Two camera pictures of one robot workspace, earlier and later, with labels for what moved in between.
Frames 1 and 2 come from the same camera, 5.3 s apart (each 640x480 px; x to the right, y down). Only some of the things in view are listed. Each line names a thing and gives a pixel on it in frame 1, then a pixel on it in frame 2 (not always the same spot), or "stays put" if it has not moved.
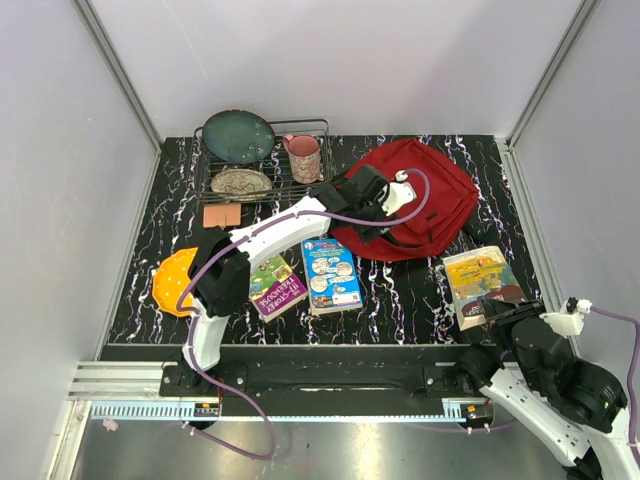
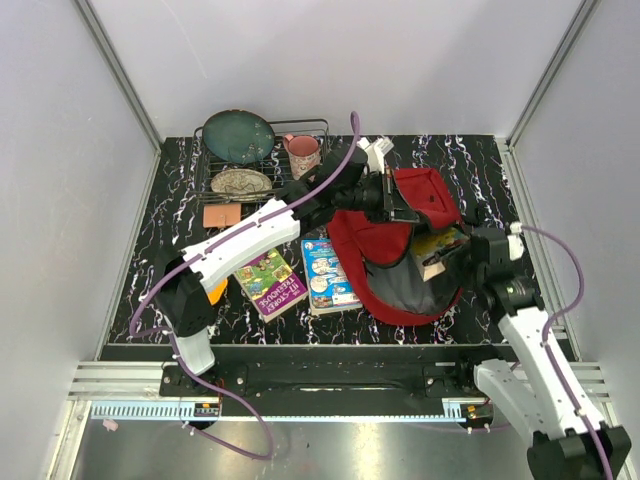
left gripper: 368,233 stays put
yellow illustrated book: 476,274 → 426,250
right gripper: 506,311 → 467,249
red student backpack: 443,203 → 377,255
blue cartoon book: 331,283 stays put
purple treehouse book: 274,288 stays put
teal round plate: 237,136 stays put
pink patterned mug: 305,157 stays put
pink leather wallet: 223,215 stays put
